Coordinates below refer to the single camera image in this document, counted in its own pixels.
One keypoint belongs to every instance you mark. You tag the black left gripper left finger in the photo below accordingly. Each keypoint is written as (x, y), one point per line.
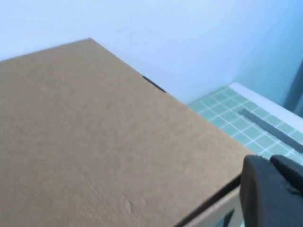
(265, 201)

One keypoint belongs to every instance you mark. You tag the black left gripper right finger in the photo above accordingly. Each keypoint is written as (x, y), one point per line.
(291, 173)

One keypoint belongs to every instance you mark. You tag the brown cardboard shoe box shell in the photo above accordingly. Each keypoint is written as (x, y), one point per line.
(94, 130)

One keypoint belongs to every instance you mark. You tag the grey tape strip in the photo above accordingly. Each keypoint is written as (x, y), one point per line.
(270, 127)

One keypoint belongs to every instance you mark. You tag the green white-grid tablecloth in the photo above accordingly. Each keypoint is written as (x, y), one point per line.
(225, 113)

